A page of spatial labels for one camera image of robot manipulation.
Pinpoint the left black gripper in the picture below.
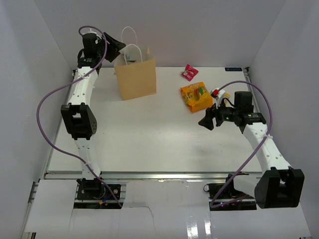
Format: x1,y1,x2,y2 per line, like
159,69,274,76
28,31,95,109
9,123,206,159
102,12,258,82
96,32,126,63

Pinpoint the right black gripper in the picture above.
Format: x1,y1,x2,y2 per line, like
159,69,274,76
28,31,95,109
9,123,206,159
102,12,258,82
199,97,240,130

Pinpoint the large orange candy bag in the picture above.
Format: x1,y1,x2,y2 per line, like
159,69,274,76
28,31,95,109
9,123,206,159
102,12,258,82
180,82,213,113

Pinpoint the silver foil snack packet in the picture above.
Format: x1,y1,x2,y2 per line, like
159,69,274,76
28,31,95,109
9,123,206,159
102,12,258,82
124,51,138,63

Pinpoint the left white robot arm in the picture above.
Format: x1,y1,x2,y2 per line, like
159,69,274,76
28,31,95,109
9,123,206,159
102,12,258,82
60,32,125,199

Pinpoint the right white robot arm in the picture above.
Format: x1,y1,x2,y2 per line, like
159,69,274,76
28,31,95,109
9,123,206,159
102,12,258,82
198,89,305,209

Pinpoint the brown paper bag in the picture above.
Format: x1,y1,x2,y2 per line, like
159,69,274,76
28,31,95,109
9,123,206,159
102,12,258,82
114,35,157,101

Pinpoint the pink snack packet back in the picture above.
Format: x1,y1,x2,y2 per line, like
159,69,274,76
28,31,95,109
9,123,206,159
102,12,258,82
181,64,199,82

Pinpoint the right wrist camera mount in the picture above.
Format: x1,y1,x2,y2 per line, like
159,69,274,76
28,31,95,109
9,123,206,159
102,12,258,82
210,88,226,108

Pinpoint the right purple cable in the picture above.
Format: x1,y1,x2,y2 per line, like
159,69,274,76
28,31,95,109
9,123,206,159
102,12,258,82
209,80,274,209

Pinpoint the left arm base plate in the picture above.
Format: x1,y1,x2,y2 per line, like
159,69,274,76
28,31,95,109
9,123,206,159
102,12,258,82
76,184,121,201

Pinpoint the aluminium frame rail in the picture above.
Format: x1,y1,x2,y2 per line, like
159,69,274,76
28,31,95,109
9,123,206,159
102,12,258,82
39,171,265,182

